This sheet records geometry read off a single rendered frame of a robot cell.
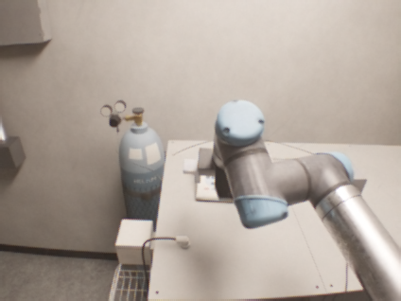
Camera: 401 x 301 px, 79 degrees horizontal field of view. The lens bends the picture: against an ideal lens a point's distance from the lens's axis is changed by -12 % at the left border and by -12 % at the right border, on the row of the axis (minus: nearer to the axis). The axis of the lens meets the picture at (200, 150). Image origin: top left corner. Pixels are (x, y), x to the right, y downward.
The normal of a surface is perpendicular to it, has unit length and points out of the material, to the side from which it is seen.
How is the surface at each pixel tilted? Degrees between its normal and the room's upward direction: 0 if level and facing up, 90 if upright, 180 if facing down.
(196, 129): 90
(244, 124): 36
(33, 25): 90
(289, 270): 0
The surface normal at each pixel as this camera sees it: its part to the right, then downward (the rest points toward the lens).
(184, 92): 0.03, 0.52
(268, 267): 0.04, -0.86
